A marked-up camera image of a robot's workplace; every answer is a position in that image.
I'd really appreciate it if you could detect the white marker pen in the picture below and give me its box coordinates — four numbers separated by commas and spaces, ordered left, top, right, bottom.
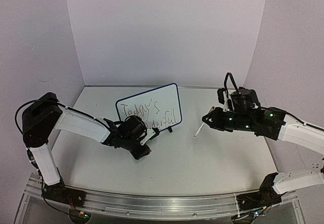
194, 106, 215, 137

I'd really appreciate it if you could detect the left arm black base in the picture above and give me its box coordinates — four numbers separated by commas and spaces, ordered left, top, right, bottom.
42, 170, 86, 208

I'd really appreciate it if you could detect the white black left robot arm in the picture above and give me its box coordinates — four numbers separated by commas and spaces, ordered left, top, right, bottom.
17, 92, 159, 201

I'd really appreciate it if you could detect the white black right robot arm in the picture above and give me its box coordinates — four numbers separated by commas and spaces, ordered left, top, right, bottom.
202, 87, 323, 195

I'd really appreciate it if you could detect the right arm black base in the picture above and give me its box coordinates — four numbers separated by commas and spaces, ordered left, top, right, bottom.
236, 172, 281, 211

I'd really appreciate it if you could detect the blue-framed whiteboard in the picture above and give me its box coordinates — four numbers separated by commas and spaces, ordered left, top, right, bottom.
115, 83, 182, 131

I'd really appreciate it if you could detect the rear aluminium table trim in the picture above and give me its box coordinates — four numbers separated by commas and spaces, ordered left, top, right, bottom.
83, 83, 244, 91

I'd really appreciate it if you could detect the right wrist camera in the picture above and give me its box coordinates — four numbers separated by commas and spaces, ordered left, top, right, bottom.
217, 88, 228, 112

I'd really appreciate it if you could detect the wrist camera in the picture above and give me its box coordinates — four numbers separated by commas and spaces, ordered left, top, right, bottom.
217, 88, 228, 112
140, 127, 160, 146

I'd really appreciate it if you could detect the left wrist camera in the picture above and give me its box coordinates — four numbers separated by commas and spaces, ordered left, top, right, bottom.
140, 127, 160, 146

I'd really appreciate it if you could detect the right camera black cable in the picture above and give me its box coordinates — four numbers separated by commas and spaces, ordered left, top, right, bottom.
224, 72, 240, 93

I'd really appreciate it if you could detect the aluminium front rail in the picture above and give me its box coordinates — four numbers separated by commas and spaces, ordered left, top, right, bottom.
15, 175, 303, 223

